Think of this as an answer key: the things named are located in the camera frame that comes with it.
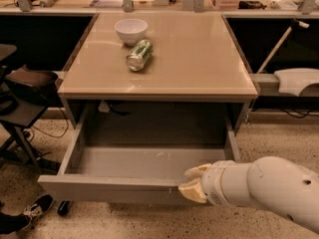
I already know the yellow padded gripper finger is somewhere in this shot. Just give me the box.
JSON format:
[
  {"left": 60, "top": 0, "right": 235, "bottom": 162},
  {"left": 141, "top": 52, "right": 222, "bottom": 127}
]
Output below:
[
  {"left": 184, "top": 163, "right": 211, "bottom": 180},
  {"left": 178, "top": 178, "right": 207, "bottom": 203}
]

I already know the grey top drawer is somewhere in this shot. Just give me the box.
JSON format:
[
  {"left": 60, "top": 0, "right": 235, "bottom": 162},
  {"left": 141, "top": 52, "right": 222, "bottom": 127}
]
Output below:
[{"left": 39, "top": 102, "right": 239, "bottom": 205}]

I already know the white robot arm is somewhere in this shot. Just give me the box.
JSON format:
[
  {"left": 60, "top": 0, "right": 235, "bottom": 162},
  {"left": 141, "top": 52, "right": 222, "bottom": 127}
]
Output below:
[{"left": 178, "top": 156, "right": 319, "bottom": 233}]

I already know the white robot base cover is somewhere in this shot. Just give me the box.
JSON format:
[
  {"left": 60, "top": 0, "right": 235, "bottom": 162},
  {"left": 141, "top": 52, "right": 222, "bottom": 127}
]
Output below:
[{"left": 274, "top": 68, "right": 319, "bottom": 97}]

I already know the grey drawer cabinet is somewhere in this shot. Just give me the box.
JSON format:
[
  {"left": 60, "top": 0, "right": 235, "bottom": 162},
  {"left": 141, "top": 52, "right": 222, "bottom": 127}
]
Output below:
[{"left": 57, "top": 11, "right": 260, "bottom": 137}]

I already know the green soda can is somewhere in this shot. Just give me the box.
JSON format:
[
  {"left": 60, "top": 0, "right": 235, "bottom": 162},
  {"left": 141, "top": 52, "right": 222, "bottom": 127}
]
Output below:
[{"left": 127, "top": 39, "right": 154, "bottom": 72}]

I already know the white ceramic bowl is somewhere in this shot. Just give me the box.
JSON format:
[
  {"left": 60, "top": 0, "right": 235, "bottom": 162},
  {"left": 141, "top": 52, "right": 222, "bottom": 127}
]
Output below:
[{"left": 114, "top": 19, "right": 149, "bottom": 46}]

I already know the dark brown bag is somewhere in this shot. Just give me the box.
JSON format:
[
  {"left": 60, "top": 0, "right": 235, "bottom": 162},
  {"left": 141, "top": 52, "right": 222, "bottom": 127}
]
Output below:
[{"left": 4, "top": 67, "right": 58, "bottom": 105}]

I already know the white stick with black tip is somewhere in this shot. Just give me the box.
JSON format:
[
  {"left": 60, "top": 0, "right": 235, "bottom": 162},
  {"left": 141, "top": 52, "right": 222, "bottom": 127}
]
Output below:
[{"left": 257, "top": 19, "right": 311, "bottom": 74}]

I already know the black office chair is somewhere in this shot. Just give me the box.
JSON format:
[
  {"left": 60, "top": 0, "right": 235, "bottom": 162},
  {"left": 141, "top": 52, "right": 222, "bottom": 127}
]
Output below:
[{"left": 0, "top": 43, "right": 73, "bottom": 217}]

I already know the black sneaker upper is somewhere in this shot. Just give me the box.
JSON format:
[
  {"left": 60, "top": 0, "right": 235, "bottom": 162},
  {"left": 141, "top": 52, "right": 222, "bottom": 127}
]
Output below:
[{"left": 0, "top": 194, "right": 54, "bottom": 234}]

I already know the black floor cable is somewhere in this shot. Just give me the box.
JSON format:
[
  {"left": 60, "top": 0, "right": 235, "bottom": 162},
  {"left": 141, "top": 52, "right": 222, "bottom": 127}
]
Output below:
[{"left": 23, "top": 107, "right": 70, "bottom": 141}]

